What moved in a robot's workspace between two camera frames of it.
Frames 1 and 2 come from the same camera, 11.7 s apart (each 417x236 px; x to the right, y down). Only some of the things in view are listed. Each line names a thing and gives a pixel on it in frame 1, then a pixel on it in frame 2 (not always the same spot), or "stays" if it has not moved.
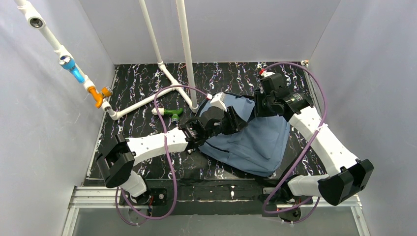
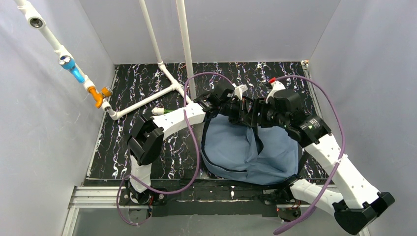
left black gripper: [226, 120] → [239, 112]
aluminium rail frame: [106, 196] stays
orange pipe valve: [105, 92] stays
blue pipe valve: [68, 62] stays
